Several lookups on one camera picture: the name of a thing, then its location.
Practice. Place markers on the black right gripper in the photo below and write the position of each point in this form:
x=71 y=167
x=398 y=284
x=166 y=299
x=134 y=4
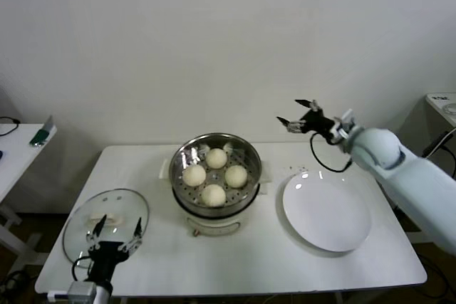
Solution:
x=317 y=123

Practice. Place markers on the pale right robot arm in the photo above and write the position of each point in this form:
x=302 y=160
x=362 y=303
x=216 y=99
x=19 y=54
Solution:
x=409 y=183

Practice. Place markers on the stainless steel steamer basket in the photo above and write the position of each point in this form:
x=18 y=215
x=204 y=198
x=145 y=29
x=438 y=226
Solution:
x=249 y=161

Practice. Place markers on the green flat object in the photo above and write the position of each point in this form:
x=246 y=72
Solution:
x=40 y=137

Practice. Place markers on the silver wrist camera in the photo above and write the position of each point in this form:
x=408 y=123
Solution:
x=345 y=119
x=82 y=289

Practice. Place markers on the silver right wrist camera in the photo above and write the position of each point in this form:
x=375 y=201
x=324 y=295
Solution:
x=345 y=119

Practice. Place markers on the white steamed baozi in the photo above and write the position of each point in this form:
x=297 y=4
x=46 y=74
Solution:
x=216 y=158
x=236 y=176
x=194 y=176
x=213 y=195

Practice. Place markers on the round glass lid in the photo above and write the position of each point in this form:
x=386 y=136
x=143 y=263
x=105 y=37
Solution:
x=117 y=204

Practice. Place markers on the clear round object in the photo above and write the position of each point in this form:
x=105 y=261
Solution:
x=451 y=109

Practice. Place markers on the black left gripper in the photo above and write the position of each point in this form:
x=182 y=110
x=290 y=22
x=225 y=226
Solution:
x=107 y=252

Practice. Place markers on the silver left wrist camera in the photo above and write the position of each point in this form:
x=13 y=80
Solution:
x=82 y=289

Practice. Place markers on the white round plate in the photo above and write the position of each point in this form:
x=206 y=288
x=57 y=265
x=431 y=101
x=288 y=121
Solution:
x=320 y=211

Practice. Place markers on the black power adapter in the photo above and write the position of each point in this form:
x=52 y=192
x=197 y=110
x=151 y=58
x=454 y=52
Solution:
x=432 y=145

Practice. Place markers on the white electric cooker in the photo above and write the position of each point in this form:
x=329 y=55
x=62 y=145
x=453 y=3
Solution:
x=213 y=225

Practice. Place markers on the white side table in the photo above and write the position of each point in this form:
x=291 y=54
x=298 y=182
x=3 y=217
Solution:
x=18 y=154

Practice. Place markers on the small dark crumbs cluster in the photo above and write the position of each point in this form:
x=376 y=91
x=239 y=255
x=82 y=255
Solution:
x=303 y=168

